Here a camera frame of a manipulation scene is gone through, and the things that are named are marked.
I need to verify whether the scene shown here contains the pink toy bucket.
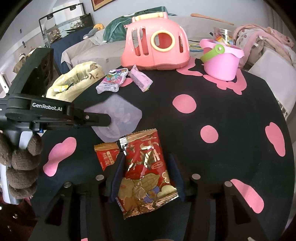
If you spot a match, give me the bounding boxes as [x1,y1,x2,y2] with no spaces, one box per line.
[199,38,244,81]

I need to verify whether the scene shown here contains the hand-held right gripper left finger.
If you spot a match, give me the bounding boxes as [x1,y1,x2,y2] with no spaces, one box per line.
[28,153,126,241]

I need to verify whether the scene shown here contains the green blanket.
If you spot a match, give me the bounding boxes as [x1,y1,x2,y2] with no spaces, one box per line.
[102,6,177,42]

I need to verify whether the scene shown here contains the dark blue cloth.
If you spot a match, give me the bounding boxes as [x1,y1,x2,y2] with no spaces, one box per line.
[50,25,95,70]

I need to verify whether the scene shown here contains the person's left hand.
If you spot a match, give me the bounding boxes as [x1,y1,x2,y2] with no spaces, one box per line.
[0,132,43,200]

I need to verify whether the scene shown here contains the pink wrapper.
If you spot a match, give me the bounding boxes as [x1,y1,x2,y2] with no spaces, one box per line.
[128,64,153,92]

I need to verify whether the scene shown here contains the clear packet of toys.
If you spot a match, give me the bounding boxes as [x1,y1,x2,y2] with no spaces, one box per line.
[213,27,235,45]

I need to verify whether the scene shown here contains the pink toy carrier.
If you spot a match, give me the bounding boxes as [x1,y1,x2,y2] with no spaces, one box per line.
[121,12,191,71]

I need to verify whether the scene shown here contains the small red framed picture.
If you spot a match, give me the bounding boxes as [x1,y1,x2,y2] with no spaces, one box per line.
[91,0,116,11]

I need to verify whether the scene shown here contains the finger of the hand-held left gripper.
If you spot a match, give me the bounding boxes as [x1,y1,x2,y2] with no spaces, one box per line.
[69,108,113,128]

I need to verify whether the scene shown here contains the white cushion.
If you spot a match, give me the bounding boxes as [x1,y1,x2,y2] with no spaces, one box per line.
[247,50,296,121]

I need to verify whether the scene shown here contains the translucent plastic bag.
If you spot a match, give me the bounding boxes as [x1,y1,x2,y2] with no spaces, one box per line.
[84,96,142,143]

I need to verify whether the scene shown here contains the small red snack packet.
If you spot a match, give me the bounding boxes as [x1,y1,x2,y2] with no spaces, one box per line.
[94,142,121,172]

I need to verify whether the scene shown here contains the red peanut snack packet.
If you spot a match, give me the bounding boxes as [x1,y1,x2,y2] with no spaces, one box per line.
[116,128,179,220]

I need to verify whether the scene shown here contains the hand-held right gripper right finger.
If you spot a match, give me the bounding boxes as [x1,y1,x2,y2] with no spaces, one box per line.
[168,153,270,241]

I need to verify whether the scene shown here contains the colourful cartoon wrapper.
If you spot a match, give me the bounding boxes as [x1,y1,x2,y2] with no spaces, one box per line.
[96,68,129,94]

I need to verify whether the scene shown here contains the pink blanket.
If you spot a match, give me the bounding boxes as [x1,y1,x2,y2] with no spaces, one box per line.
[232,23,296,67]

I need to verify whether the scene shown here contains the black pink spotted tablecloth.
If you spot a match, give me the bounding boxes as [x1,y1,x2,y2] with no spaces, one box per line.
[30,57,292,241]

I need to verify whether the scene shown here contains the grey orange plush toy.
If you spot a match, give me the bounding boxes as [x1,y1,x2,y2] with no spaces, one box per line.
[83,23,104,40]

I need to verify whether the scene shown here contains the wooden spoon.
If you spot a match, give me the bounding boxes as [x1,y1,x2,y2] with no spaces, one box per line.
[191,13,234,25]

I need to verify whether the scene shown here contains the glass fish tank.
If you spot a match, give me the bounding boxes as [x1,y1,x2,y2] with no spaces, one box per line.
[38,3,94,48]

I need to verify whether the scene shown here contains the grey covered sofa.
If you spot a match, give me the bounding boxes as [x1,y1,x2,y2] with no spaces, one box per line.
[61,15,234,70]

